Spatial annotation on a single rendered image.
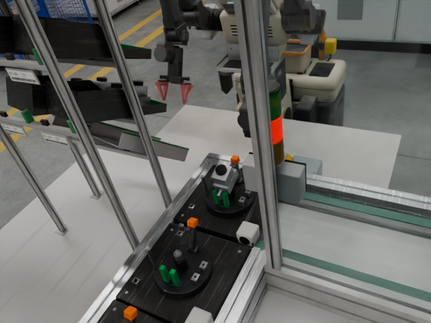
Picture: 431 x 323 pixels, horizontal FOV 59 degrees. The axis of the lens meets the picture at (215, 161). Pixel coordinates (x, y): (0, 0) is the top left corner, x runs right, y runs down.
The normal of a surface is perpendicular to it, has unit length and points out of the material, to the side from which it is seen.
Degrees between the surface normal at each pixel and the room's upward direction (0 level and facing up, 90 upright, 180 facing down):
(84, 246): 0
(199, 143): 0
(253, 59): 90
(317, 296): 90
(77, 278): 0
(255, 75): 90
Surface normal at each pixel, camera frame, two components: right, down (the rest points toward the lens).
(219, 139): -0.16, -0.76
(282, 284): -0.46, 0.62
